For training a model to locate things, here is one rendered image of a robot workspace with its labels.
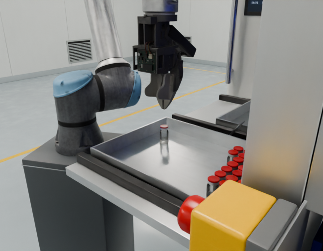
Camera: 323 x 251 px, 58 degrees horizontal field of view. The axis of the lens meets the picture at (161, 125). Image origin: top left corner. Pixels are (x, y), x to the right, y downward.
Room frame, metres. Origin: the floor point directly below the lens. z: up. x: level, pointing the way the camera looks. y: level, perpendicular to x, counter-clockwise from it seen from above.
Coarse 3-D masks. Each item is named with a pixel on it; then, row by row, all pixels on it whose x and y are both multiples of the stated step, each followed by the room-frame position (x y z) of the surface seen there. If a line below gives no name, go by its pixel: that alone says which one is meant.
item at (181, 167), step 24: (168, 120) 0.76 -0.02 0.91; (120, 144) 0.63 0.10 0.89; (144, 144) 0.65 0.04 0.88; (168, 144) 0.65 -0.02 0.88; (192, 144) 0.65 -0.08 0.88; (216, 144) 0.65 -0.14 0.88; (240, 144) 0.61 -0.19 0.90; (120, 168) 0.50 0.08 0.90; (144, 168) 0.54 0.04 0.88; (168, 168) 0.54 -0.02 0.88; (192, 168) 0.54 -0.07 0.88; (216, 168) 0.54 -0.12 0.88; (168, 192) 0.42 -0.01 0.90; (192, 192) 0.45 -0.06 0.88
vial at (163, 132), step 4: (160, 128) 0.66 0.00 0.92; (164, 128) 0.65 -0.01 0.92; (160, 132) 0.66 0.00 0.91; (164, 132) 0.65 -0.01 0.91; (168, 132) 0.66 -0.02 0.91; (160, 136) 0.66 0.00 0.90; (164, 136) 0.65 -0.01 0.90; (168, 136) 0.66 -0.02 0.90; (160, 140) 0.66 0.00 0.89; (164, 140) 0.65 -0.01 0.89; (168, 140) 0.66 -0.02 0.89
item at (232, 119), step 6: (246, 102) 0.90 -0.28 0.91; (240, 108) 0.86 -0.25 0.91; (246, 108) 0.89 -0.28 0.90; (228, 114) 0.80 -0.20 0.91; (234, 114) 0.83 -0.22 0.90; (240, 114) 0.86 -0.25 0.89; (246, 114) 0.88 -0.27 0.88; (216, 120) 0.75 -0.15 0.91; (222, 120) 0.74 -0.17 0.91; (228, 120) 0.80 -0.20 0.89; (234, 120) 0.82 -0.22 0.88; (240, 120) 0.82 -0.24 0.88; (246, 120) 0.82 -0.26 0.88; (228, 126) 0.73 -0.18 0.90; (234, 126) 0.72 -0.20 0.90; (240, 126) 0.70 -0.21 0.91; (246, 126) 0.69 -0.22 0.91
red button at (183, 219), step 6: (192, 198) 0.25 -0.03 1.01; (198, 198) 0.25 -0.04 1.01; (204, 198) 0.25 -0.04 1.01; (186, 204) 0.24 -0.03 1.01; (192, 204) 0.24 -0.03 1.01; (198, 204) 0.24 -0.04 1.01; (180, 210) 0.24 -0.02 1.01; (186, 210) 0.24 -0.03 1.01; (192, 210) 0.24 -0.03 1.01; (180, 216) 0.24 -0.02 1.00; (186, 216) 0.23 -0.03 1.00; (180, 222) 0.24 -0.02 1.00; (186, 222) 0.23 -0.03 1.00; (180, 228) 0.24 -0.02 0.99; (186, 228) 0.23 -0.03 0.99
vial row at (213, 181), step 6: (240, 156) 0.50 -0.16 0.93; (228, 162) 0.48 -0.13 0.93; (234, 162) 0.48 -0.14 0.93; (240, 162) 0.48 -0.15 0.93; (222, 168) 0.46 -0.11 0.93; (228, 168) 0.46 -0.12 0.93; (234, 168) 0.47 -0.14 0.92; (216, 174) 0.44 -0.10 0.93; (222, 174) 0.44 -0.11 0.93; (228, 174) 0.45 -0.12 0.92; (210, 180) 0.42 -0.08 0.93; (216, 180) 0.42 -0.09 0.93; (210, 186) 0.42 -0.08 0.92; (216, 186) 0.42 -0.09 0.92; (210, 192) 0.42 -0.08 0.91
